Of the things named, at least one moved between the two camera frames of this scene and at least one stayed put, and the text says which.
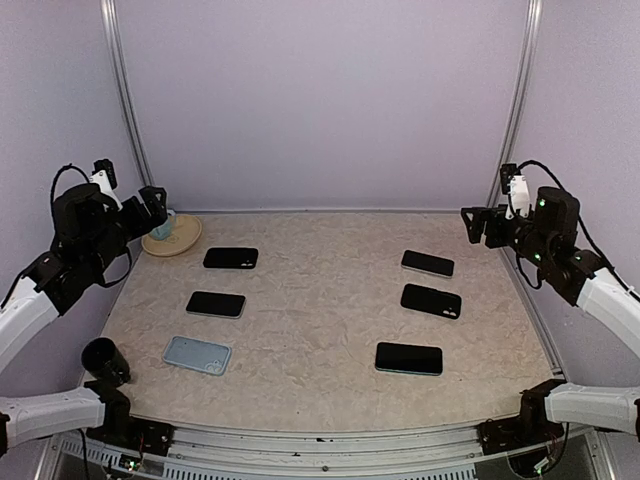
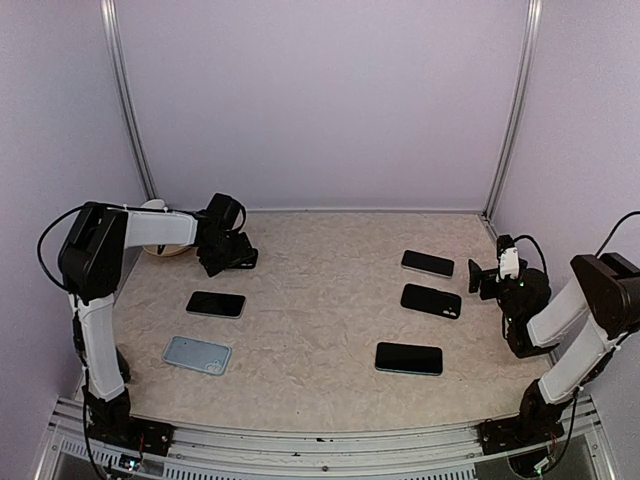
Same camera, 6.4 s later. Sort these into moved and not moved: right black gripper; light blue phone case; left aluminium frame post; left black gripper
Moved: right black gripper; left black gripper
Not moved: left aluminium frame post; light blue phone case
